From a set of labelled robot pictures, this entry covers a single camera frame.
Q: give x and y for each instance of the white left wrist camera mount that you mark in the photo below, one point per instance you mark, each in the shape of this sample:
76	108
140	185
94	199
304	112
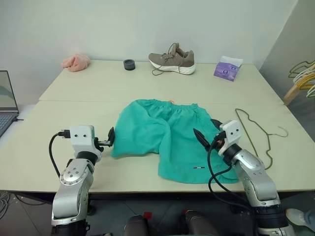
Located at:
81	137

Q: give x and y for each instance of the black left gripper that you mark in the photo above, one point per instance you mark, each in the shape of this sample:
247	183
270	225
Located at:
104	142

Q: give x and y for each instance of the dark rounded shape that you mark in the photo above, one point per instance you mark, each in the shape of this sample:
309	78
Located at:
136	226
199	223

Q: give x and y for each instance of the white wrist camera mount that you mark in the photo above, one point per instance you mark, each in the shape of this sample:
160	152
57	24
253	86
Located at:
81	137
231	135

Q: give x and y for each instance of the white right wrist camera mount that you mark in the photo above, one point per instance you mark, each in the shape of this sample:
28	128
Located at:
231	135

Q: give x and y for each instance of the purple tissue pack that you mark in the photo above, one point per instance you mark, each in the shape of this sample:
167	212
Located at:
225	71

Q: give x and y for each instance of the light blue shoe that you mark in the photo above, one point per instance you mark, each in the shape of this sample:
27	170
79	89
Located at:
295	216

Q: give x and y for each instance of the light wooden clothes rack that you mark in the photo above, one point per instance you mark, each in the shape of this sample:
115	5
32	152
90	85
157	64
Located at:
291	92

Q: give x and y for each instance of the grey laptop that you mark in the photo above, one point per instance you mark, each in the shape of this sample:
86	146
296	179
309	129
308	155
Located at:
7	98

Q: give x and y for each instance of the pink fluffy cloth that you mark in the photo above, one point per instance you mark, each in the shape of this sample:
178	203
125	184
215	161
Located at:
75	62

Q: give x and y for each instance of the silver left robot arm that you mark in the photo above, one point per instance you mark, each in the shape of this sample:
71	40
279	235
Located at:
73	191

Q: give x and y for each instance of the black round cap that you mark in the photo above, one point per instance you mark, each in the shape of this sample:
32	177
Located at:
129	65

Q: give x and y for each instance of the teal green shorts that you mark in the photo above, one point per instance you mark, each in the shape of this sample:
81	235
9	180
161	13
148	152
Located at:
147	127

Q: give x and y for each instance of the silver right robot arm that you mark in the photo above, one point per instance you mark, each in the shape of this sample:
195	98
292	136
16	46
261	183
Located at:
256	177

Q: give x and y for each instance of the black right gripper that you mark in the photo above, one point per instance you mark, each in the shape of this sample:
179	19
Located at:
217	141

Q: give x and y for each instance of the taupe sneaker with white sole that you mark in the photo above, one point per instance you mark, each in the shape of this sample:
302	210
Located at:
172	61

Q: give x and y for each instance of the red floor marker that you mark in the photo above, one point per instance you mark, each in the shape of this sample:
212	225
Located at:
148	215

